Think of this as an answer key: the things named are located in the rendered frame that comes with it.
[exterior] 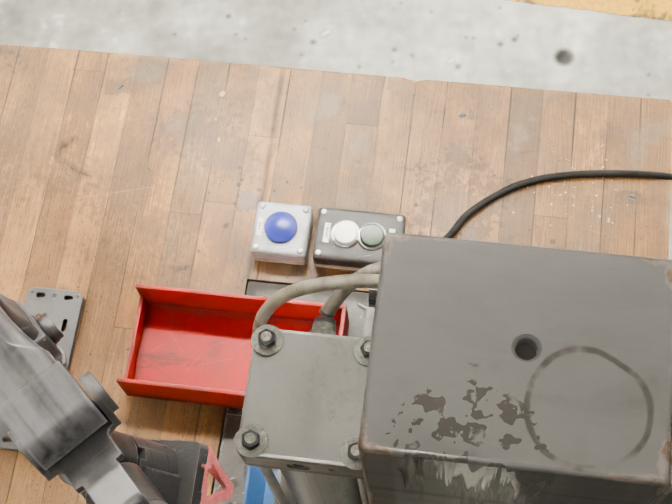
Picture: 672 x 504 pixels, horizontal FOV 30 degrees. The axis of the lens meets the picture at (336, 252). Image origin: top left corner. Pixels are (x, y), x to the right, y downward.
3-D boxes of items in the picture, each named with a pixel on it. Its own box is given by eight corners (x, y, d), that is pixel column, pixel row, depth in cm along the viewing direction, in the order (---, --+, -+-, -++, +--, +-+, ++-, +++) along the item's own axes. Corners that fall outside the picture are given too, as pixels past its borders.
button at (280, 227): (268, 215, 154) (266, 208, 152) (300, 218, 153) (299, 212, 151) (263, 245, 152) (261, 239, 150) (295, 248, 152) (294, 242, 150)
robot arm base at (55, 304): (69, 270, 146) (11, 264, 147) (31, 438, 138) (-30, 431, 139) (86, 294, 153) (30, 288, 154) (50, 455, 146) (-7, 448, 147)
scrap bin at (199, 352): (145, 300, 152) (135, 283, 147) (349, 322, 150) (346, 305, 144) (126, 395, 148) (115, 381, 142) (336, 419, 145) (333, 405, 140)
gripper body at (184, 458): (202, 513, 118) (150, 501, 112) (122, 507, 124) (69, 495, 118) (213, 445, 120) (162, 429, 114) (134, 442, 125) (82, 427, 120)
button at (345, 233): (336, 226, 153) (334, 219, 151) (359, 228, 152) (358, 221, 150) (332, 248, 152) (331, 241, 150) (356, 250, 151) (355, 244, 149)
